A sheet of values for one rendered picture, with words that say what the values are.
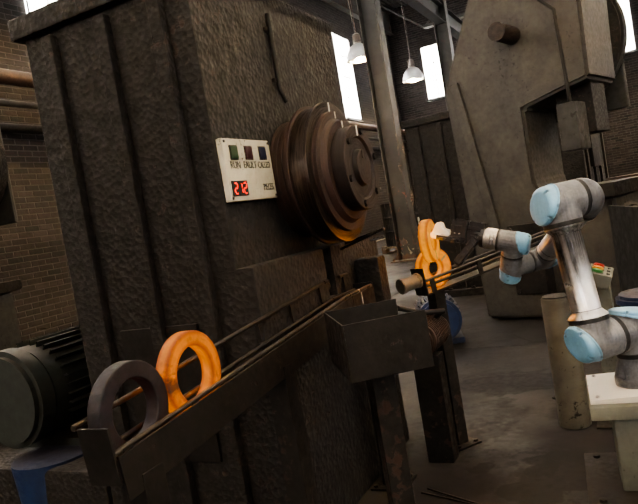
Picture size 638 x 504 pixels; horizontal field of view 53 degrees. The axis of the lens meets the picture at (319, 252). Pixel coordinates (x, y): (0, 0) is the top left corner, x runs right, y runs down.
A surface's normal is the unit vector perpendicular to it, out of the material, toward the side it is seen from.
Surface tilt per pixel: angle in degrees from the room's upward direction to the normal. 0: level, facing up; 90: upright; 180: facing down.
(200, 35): 90
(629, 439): 90
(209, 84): 90
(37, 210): 90
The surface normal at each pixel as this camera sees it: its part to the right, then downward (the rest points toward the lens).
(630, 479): -0.34, 0.11
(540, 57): -0.63, 0.15
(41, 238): 0.88, -0.13
